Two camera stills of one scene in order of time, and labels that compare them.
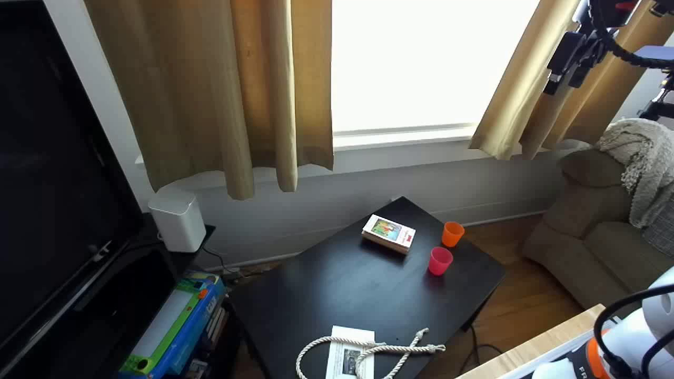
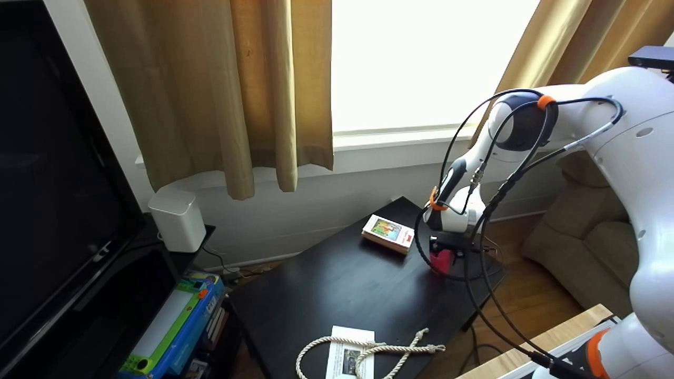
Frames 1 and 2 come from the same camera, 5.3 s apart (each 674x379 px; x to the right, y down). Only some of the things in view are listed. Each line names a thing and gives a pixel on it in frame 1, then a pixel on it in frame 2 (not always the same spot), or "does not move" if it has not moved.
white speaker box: x=180 y=221 does not move
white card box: x=387 y=231 does not move
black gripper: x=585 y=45 to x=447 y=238
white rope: x=401 y=350 does not move
